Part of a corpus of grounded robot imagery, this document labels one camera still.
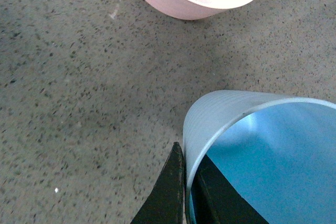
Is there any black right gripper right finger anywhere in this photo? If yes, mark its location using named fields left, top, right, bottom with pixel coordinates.
left=197, top=155, right=267, bottom=223

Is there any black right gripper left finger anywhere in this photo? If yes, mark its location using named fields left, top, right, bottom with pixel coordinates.
left=131, top=142, right=184, bottom=224

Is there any light blue cup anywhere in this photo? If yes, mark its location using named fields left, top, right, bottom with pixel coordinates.
left=183, top=90, right=335, bottom=223

